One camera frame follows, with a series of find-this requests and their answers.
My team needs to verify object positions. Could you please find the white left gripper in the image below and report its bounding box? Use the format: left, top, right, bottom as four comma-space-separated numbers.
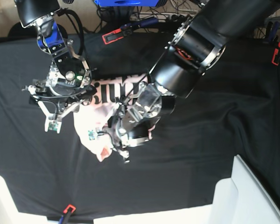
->
87, 122, 154, 163

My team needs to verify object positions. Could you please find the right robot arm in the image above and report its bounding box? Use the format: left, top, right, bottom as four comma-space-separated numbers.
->
15, 0, 97, 133

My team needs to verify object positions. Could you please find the red clamp edge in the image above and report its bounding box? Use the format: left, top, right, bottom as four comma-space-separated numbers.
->
272, 42, 280, 66
58, 204, 76, 224

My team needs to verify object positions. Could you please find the red clamp front edge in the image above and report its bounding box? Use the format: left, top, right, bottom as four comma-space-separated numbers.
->
58, 204, 76, 224

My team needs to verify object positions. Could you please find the black table cloth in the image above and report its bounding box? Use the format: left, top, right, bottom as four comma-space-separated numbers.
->
0, 39, 280, 221

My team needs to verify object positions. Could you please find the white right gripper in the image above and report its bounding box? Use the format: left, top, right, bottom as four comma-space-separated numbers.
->
22, 84, 96, 133

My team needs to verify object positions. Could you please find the pink T-shirt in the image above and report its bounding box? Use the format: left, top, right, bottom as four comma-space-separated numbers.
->
73, 74, 148, 162

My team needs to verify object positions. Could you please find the blue box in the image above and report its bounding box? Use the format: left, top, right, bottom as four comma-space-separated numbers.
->
94, 0, 159, 7

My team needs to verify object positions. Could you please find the red clamp right edge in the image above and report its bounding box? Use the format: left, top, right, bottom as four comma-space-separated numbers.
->
272, 42, 280, 66

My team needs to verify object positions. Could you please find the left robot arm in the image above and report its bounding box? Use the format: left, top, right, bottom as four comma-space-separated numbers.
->
81, 0, 280, 162

